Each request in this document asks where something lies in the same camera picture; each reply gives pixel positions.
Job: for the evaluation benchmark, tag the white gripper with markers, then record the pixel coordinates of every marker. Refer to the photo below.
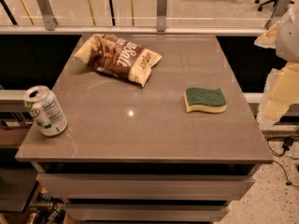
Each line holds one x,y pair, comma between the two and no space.
289,37

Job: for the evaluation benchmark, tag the brown chip bag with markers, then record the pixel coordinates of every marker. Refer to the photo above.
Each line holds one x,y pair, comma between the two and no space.
118,57

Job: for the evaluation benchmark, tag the green yellow sponge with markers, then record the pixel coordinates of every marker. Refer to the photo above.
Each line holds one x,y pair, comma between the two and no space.
204,100

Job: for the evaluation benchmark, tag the upper grey drawer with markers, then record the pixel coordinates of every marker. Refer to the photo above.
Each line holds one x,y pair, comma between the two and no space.
147,187

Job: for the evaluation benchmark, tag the grey drawer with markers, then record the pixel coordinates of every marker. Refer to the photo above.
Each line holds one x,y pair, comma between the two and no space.
147,187
146,212

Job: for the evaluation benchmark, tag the silver green soda can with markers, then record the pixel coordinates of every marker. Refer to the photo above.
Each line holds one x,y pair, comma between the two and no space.
45,110

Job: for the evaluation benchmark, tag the lower grey drawer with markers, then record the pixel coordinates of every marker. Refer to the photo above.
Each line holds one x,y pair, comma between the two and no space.
146,212

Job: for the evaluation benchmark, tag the cans on floor shelf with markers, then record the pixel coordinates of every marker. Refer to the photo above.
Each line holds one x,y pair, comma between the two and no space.
46,210

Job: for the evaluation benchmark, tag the metal railing bracket right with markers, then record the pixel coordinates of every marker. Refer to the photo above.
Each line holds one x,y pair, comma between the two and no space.
280,9

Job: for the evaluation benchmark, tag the metal railing bracket left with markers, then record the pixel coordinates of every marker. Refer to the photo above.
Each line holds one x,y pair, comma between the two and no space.
49,20

